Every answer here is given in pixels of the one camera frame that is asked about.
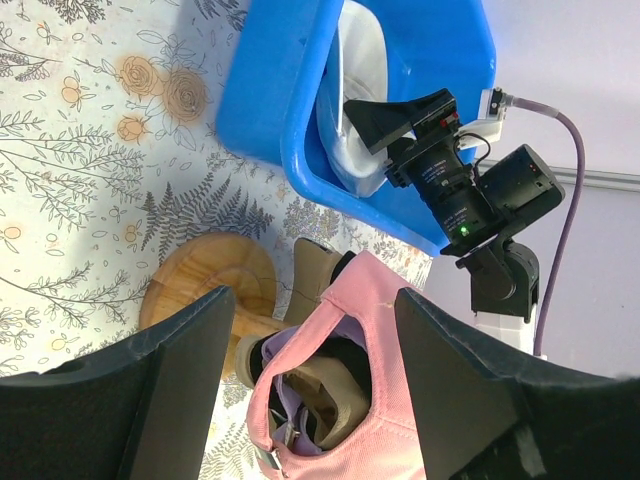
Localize purple baseball cap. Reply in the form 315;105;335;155
250;316;364;454

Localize aluminium enclosure frame post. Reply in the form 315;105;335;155
552;167;640;193

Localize white cloth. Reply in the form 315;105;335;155
314;0;396;199

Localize black baseball cap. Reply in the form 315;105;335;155
268;337;372;451

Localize blue plastic bin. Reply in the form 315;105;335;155
216;1;496;256

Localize floral table mat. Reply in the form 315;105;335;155
0;0;434;480

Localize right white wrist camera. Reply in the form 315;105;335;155
456;88;514;150

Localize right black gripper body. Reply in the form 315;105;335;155
386;115;565;257

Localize wooden hat stand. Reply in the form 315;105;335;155
138;232;284;380

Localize beige baseball cap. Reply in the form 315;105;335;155
234;238;374;451

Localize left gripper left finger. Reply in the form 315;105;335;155
1;287;235;479

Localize pink baseball cap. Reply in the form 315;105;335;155
235;251;426;479

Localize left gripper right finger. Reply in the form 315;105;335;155
395;288;639;479

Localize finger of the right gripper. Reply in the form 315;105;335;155
343;89;458;154

